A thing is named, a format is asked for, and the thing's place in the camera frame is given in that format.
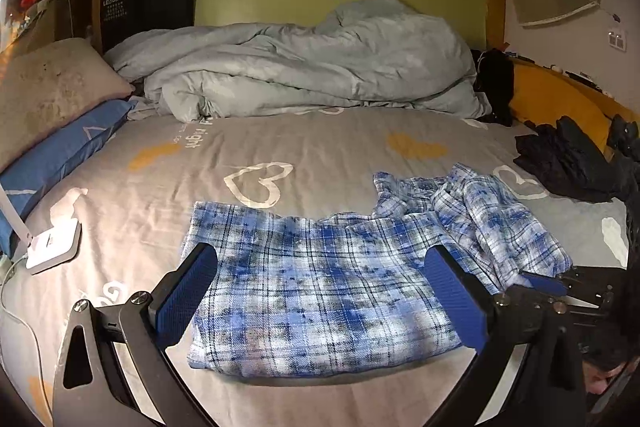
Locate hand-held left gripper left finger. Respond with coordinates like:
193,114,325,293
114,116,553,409
52,243,218,427

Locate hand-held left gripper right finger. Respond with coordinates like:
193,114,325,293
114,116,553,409
424,245,586,427

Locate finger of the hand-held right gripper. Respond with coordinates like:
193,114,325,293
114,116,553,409
520,272,571,298

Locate blue plaid shirt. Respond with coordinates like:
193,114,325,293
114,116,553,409
180,163,573,380

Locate person's right hand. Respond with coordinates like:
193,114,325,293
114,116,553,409
584,364,621,400

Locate dark jacket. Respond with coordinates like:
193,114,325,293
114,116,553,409
514,116,626,204

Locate white desk lamp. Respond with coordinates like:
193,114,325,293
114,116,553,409
0,184,82,275

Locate black jeans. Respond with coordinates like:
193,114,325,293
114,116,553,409
606,114,640,162

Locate yellow cushion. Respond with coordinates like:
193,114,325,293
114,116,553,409
507,59,613,152

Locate blue pillow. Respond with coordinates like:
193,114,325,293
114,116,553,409
0,99,138,258

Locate grey printed bed sheet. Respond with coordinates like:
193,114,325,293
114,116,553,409
0,104,631,427

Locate black garment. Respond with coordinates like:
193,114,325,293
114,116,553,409
470,48,516,128

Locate beige pillow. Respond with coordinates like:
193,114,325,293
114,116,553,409
0,38,135,170

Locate grey duvet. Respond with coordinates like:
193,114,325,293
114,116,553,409
104,0,493,124

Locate cluttered wooden shelf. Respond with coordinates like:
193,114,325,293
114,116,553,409
0,0,96,52

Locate white cable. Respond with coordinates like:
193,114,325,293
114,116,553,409
0,254,56,408

